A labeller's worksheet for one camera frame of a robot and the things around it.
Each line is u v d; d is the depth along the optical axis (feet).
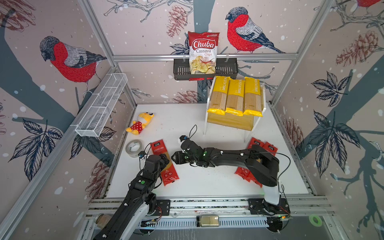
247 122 2.97
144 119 3.39
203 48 2.75
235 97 2.49
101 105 2.56
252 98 2.44
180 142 2.59
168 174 2.73
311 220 2.29
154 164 2.08
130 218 1.68
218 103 2.38
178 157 2.44
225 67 3.11
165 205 2.43
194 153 2.16
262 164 1.66
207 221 2.20
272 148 3.03
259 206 2.39
